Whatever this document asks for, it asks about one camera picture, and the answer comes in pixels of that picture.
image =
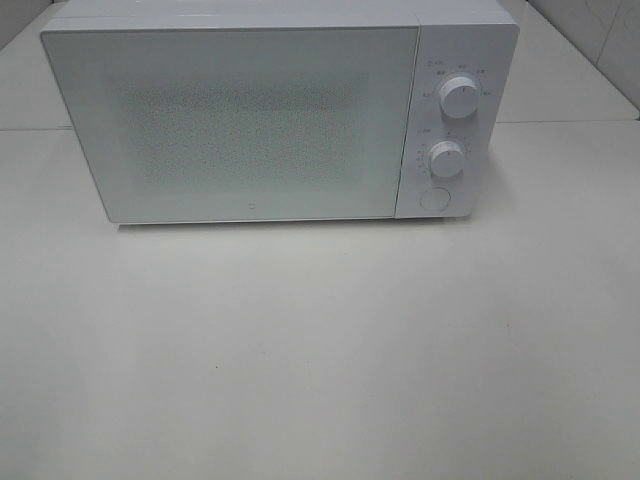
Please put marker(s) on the round white door button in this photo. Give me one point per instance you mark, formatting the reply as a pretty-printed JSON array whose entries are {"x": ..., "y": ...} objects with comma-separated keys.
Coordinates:
[{"x": 435, "y": 200}]

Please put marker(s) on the white microwave door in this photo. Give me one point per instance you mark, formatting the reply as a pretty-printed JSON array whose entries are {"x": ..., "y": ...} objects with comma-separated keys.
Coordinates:
[{"x": 185, "y": 126}]

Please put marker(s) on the white microwave oven body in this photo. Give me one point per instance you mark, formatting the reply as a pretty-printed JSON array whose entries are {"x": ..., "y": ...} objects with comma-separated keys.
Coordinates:
[{"x": 474, "y": 37}]

